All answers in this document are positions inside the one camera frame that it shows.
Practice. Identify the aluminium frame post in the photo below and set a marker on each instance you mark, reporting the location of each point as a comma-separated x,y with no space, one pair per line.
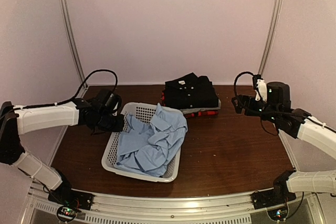
270,35
71,41

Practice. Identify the black shirt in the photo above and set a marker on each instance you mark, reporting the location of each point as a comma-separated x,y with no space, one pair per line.
189,81

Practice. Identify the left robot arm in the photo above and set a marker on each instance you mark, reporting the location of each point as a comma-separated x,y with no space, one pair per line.
19,120

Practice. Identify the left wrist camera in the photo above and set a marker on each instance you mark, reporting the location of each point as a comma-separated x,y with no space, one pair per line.
107,102

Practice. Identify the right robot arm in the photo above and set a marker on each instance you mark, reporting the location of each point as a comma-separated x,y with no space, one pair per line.
272,103

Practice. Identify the right aluminium frame post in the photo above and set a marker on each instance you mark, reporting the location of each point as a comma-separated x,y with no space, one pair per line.
270,35

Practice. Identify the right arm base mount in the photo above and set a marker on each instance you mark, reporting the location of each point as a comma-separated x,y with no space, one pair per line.
273,201

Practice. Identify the left aluminium frame post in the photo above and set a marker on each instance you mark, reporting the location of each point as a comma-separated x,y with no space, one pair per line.
71,41

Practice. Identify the white plastic laundry basket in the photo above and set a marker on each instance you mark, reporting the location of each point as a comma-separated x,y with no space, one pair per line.
143,112

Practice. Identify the red plaid shirt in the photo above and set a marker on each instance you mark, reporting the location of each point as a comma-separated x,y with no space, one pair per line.
202,114

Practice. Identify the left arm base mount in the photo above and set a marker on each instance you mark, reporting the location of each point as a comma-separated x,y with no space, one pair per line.
72,208

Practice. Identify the front aluminium rail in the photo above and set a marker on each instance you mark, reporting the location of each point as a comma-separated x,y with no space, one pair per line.
234,208

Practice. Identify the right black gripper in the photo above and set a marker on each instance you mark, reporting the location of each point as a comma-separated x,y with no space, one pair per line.
243,98

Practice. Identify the grey shirt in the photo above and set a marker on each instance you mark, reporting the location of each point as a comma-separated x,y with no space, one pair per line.
196,110

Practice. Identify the light blue long sleeve shirt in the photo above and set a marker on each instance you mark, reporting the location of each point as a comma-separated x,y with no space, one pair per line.
147,148

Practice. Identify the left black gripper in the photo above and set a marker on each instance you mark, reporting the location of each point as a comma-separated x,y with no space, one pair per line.
118,127

